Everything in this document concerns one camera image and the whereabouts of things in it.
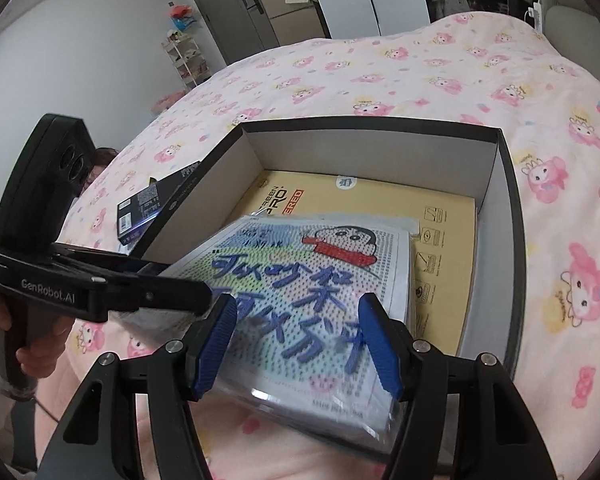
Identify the white shelf rack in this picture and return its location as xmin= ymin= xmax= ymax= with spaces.
xmin=161 ymin=35 xmax=213 ymax=88

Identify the person's left hand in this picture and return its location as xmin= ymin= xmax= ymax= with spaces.
xmin=0 ymin=280 xmax=48 ymax=377

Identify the pink plush toy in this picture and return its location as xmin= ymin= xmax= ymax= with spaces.
xmin=152 ymin=91 xmax=188 ymax=113

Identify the cream headboard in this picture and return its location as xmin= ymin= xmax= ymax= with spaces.
xmin=537 ymin=0 xmax=600 ymax=56

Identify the dark brown hairy object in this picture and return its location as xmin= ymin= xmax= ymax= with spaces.
xmin=82 ymin=147 xmax=121 ymax=186

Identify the black printed box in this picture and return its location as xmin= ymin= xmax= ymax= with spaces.
xmin=116 ymin=160 xmax=203 ymax=248

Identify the red plush toy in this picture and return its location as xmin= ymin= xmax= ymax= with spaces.
xmin=170 ymin=4 xmax=198 ymax=33

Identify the cartoon bead craft pack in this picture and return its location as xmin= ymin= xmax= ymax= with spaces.
xmin=115 ymin=215 xmax=421 ymax=456

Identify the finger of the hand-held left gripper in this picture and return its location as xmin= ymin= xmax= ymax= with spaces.
xmin=55 ymin=242 xmax=149 ymax=279
xmin=107 ymin=271 xmax=214 ymax=323

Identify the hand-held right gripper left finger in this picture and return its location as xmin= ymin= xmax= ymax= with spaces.
xmin=30 ymin=292 xmax=238 ymax=480

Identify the black cardboard box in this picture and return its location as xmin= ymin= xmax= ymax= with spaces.
xmin=129 ymin=116 xmax=530 ymax=461

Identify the grey door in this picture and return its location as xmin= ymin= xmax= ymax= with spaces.
xmin=180 ymin=0 xmax=281 ymax=66

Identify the yellow cardboard package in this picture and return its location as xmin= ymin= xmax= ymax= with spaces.
xmin=230 ymin=170 xmax=478 ymax=356

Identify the pink printed blanket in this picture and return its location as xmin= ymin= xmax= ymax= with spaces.
xmin=60 ymin=10 xmax=600 ymax=480

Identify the beige cabinet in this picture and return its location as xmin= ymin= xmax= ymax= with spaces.
xmin=254 ymin=0 xmax=331 ymax=46

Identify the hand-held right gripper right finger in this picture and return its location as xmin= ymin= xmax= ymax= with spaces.
xmin=357 ymin=292 xmax=581 ymax=480

